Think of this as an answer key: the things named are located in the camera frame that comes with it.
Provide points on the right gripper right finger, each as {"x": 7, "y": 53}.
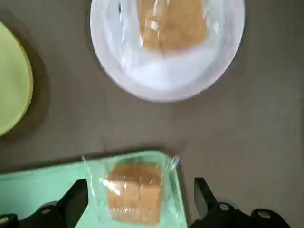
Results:
{"x": 206, "y": 202}

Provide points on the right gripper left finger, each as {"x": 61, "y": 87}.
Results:
{"x": 71, "y": 204}

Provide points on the green rectangular tray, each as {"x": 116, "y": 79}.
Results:
{"x": 47, "y": 185}

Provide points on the clear-wrapped bread pack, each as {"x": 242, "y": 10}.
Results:
{"x": 173, "y": 28}
{"x": 133, "y": 194}

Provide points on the white round plate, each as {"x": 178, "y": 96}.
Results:
{"x": 166, "y": 80}

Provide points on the yellow round plate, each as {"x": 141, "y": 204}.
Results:
{"x": 12, "y": 83}

